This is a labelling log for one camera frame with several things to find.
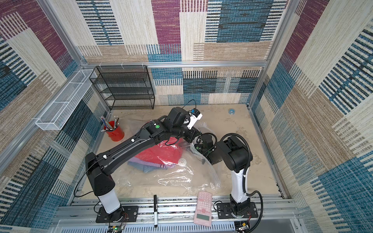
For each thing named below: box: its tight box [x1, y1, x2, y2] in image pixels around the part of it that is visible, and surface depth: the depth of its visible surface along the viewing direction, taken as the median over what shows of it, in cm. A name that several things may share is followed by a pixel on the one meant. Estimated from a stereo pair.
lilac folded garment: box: [127, 161, 168, 173], surface depth 87 cm
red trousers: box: [134, 136, 184, 166], surface depth 90 cm
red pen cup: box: [103, 120, 125, 142], surface depth 98 cm
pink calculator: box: [193, 190, 213, 227], surface depth 75 cm
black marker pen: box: [153, 194, 158, 228], surface depth 75 cm
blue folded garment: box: [127, 161, 169, 173], surface depth 87 cm
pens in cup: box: [99, 115, 120, 133], surface depth 96 cm
